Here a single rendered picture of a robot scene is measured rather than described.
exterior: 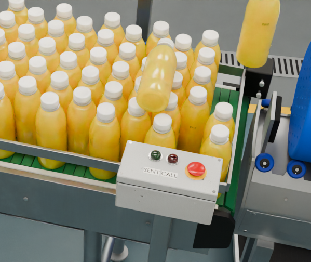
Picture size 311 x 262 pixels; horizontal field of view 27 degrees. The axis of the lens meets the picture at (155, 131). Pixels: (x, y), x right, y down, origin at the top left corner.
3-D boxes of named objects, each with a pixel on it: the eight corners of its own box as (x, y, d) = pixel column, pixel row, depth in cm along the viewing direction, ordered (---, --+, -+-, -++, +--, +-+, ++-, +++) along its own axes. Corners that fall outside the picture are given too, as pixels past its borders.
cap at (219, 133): (231, 135, 140) (233, 129, 138) (222, 145, 137) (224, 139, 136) (216, 127, 141) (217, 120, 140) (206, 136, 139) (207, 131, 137)
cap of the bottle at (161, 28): (152, 26, 164) (152, 20, 163) (167, 26, 164) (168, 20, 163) (153, 35, 161) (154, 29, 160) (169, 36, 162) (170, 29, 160)
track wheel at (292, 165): (309, 162, 149) (308, 161, 151) (290, 157, 149) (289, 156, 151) (303, 181, 150) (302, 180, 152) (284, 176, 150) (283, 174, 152)
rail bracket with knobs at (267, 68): (264, 108, 173) (272, 79, 166) (237, 103, 174) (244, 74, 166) (266, 84, 180) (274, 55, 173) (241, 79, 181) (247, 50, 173)
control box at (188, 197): (210, 226, 133) (217, 194, 125) (114, 206, 134) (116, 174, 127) (216, 188, 140) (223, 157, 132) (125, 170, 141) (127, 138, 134)
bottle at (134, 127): (150, 172, 155) (157, 116, 141) (121, 176, 153) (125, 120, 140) (143, 150, 159) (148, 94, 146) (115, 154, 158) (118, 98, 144)
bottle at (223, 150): (227, 188, 153) (241, 133, 140) (212, 207, 149) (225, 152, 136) (202, 173, 156) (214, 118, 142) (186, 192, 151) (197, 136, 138)
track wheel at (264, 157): (276, 155, 150) (275, 154, 152) (257, 152, 150) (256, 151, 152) (272, 174, 150) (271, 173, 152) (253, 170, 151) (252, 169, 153)
